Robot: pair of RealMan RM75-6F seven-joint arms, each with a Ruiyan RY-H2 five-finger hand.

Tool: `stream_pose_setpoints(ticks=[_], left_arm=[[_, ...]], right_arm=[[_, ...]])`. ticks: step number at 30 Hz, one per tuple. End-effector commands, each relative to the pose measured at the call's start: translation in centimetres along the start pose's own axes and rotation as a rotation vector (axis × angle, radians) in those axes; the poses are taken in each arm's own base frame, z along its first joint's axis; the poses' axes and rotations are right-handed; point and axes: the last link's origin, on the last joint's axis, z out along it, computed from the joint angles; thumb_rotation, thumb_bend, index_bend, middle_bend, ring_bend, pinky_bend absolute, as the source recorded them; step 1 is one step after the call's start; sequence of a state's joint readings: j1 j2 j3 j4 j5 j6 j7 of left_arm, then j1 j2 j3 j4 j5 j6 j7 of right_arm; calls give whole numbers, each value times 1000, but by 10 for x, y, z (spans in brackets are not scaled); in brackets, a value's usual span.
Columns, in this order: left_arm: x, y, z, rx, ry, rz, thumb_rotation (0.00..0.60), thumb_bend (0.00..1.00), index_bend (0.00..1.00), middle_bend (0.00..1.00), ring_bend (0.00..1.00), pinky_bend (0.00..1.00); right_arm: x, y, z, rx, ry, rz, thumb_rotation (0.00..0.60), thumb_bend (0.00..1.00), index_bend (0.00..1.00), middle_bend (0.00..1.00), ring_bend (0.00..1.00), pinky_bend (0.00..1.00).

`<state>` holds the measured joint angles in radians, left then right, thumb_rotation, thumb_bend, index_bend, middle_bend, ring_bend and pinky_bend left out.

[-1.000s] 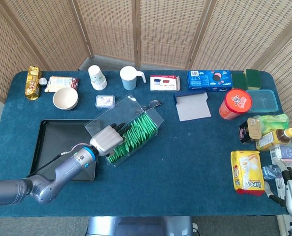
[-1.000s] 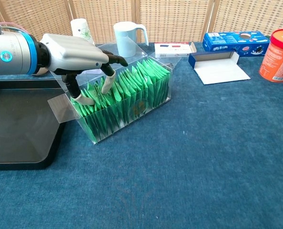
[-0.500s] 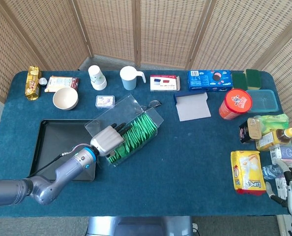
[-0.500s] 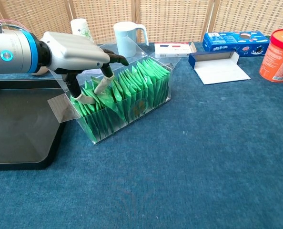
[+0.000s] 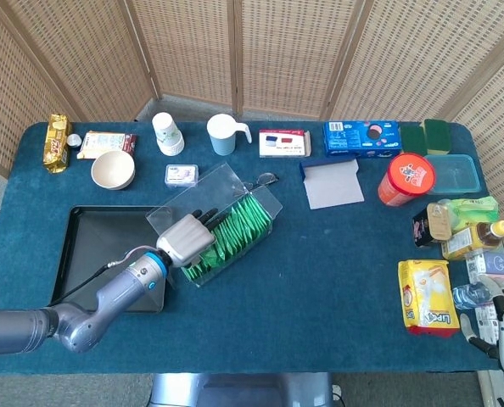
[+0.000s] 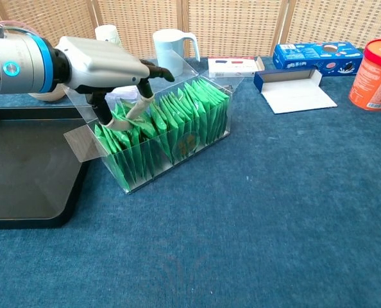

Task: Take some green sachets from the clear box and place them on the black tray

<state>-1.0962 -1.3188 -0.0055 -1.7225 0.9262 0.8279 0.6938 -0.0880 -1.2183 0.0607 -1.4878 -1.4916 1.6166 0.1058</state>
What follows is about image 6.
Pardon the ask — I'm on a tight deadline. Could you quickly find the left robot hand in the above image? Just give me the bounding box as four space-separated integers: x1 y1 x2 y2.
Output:
54 35 175 132

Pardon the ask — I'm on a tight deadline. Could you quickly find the green paper sachet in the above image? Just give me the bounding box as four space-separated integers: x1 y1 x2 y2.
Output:
196 78 231 142
114 101 140 151
94 123 127 191

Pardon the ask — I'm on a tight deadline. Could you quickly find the transparent plastic sachet box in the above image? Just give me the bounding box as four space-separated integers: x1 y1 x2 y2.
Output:
63 56 244 194

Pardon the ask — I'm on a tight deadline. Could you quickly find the black plastic tray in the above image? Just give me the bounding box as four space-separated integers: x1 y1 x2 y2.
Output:
0 105 105 230

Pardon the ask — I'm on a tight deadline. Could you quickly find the white box red blue print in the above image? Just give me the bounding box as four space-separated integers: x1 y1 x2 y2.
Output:
207 56 266 79

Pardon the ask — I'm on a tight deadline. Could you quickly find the open blue white carton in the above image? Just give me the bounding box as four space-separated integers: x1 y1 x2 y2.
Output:
253 68 339 115

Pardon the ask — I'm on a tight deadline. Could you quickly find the blue cookie box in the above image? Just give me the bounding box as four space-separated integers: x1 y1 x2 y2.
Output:
272 41 364 77

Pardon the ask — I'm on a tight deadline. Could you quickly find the white floral paper cup stack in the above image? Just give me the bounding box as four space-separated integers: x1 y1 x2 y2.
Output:
94 24 124 49

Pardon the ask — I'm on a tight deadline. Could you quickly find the cream bowl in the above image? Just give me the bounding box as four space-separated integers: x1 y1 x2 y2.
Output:
28 82 67 102

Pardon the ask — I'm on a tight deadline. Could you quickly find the light blue pitcher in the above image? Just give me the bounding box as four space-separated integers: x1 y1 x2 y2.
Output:
152 28 201 78

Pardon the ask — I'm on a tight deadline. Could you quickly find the woven rattan folding screen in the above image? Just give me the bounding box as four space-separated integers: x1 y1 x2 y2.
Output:
0 0 381 62

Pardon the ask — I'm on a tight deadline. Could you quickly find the orange canister red lid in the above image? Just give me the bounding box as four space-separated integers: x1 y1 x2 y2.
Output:
348 38 381 112

